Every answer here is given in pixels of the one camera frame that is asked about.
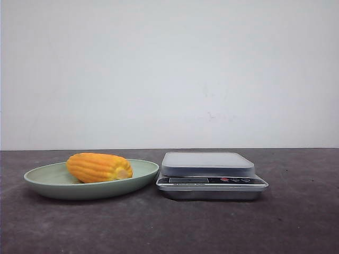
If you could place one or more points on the light green oval plate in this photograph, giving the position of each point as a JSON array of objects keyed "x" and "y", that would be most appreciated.
[{"x": 54, "y": 181}]

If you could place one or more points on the yellow corn cob piece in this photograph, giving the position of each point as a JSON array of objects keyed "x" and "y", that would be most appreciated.
[{"x": 98, "y": 167}]

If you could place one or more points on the silver digital kitchen scale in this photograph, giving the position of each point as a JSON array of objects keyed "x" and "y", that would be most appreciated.
[{"x": 209, "y": 175}]

